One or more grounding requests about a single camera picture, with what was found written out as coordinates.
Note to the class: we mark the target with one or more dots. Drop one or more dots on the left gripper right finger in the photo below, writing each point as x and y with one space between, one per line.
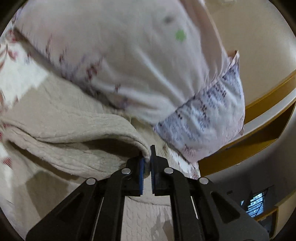
201 210

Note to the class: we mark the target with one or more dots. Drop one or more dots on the yellow wooden headboard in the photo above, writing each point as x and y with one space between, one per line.
266 119

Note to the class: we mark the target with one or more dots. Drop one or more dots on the window with grille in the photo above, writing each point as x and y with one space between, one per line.
254 205

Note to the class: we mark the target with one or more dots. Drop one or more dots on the beige cable-knit sweater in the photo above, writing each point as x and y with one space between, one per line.
55 137

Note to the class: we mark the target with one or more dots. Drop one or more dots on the floral bed sheet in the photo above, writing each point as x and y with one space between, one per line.
20 73

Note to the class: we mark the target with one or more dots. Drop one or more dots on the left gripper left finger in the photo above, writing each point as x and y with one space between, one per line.
94 210

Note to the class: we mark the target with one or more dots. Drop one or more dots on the pink floral pillow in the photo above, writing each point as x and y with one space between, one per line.
162 62

